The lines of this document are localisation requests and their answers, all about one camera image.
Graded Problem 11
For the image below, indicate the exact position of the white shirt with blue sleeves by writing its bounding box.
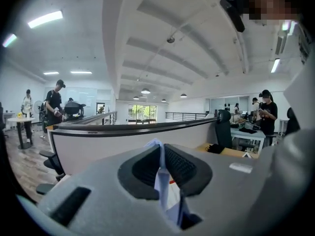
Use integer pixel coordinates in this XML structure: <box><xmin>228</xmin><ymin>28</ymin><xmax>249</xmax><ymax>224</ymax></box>
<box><xmin>143</xmin><ymin>138</ymin><xmax>191</xmax><ymax>225</ymax></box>

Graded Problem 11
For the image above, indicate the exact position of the round white table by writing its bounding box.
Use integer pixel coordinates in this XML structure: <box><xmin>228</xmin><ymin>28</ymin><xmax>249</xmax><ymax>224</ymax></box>
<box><xmin>6</xmin><ymin>116</ymin><xmax>37</xmax><ymax>150</ymax></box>

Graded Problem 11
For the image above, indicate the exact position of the standing fan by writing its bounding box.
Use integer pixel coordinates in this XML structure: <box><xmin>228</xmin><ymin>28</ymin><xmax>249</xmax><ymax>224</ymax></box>
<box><xmin>32</xmin><ymin>100</ymin><xmax>45</xmax><ymax>125</ymax></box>

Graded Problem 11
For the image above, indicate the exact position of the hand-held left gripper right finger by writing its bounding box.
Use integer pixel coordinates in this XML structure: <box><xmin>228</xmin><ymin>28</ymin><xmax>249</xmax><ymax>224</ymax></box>
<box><xmin>163</xmin><ymin>143</ymin><xmax>266</xmax><ymax>236</ymax></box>

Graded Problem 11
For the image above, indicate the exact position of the black head-worn camera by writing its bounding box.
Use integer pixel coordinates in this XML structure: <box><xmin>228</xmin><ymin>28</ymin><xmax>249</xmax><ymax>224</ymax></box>
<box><xmin>219</xmin><ymin>0</ymin><xmax>246</xmax><ymax>33</ymax></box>

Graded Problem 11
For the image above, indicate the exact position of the white desk partition black rim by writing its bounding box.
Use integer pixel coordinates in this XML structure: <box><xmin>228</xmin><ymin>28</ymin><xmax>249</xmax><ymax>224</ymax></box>
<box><xmin>46</xmin><ymin>118</ymin><xmax>220</xmax><ymax>176</ymax></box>

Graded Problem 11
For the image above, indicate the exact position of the black cloth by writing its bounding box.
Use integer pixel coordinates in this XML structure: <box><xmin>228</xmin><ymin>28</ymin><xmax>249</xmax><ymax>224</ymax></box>
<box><xmin>238</xmin><ymin>127</ymin><xmax>258</xmax><ymax>135</ymax></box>

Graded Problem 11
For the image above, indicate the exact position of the black high-back office chair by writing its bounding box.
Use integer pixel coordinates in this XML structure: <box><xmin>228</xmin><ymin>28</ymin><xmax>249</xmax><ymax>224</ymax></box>
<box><xmin>214</xmin><ymin>109</ymin><xmax>258</xmax><ymax>152</ymax></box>

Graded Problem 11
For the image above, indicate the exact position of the black stair railing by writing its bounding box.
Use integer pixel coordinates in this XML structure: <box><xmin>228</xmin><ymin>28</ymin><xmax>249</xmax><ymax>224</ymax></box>
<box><xmin>165</xmin><ymin>112</ymin><xmax>208</xmax><ymax>121</ymax></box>

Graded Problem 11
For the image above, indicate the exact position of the person's head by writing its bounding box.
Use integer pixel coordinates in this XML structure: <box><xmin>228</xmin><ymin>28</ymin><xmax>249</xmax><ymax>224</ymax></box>
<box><xmin>247</xmin><ymin>0</ymin><xmax>303</xmax><ymax>27</ymax></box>

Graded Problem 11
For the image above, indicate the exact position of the large glass window wall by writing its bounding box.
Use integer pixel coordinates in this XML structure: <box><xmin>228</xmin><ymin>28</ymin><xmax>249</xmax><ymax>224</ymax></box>
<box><xmin>128</xmin><ymin>104</ymin><xmax>158</xmax><ymax>124</ymax></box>

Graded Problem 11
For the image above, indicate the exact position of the black balcony railing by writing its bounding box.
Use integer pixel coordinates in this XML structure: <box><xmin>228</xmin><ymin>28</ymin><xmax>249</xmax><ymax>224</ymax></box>
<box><xmin>101</xmin><ymin>111</ymin><xmax>118</xmax><ymax>126</ymax></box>

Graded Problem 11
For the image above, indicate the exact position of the light blue desk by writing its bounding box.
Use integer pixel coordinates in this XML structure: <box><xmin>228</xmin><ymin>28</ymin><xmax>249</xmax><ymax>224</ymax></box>
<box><xmin>230</xmin><ymin>126</ymin><xmax>267</xmax><ymax>154</ymax></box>

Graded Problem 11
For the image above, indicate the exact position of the black pouch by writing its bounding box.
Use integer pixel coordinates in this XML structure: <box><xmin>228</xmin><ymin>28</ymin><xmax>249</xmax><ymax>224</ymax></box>
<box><xmin>207</xmin><ymin>144</ymin><xmax>225</xmax><ymax>154</ymax></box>

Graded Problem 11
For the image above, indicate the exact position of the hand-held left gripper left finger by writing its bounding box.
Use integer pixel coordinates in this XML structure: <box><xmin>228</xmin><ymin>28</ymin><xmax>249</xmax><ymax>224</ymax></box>
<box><xmin>36</xmin><ymin>143</ymin><xmax>178</xmax><ymax>236</ymax></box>

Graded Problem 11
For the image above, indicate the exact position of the black office chair with headrest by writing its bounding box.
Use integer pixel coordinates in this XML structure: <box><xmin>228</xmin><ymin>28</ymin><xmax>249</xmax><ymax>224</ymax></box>
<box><xmin>35</xmin><ymin>149</ymin><xmax>66</xmax><ymax>196</ymax></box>

